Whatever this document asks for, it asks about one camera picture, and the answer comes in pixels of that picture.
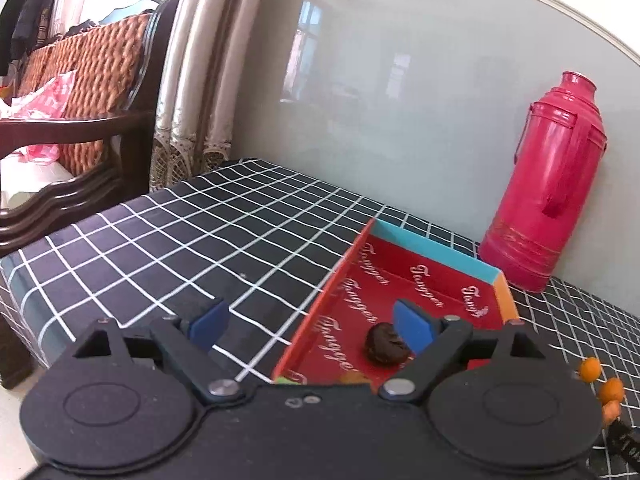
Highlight orange tangerine far left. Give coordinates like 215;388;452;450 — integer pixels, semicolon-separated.
578;356;602;384

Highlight red cardboard box tray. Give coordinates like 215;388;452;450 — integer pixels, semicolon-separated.
272;219;518;387

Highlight red thermos flask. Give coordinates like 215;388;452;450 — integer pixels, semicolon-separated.
478;72;608;292

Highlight black white checkered tablecloth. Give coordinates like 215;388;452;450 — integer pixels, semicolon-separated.
0;157;640;480

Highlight wooden sofa with cushion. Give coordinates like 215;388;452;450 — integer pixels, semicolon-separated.
0;0;181;391

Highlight dark brown dried fruit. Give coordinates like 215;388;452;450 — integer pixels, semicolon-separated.
364;323;411;366

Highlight pink plastic bag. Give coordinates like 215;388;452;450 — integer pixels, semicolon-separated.
1;70;76;165

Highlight orange tangerine near gripper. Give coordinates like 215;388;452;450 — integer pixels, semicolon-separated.
602;400;622;428

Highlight beige curtain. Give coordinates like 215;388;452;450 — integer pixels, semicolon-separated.
150;0;260;191

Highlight dark hanging clothes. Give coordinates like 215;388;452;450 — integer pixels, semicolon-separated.
1;0;54;77

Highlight orange tangerine in box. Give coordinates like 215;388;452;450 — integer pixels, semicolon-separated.
338;370;372;386

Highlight orange tangerine far right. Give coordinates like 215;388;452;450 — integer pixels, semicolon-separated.
598;377;625;405

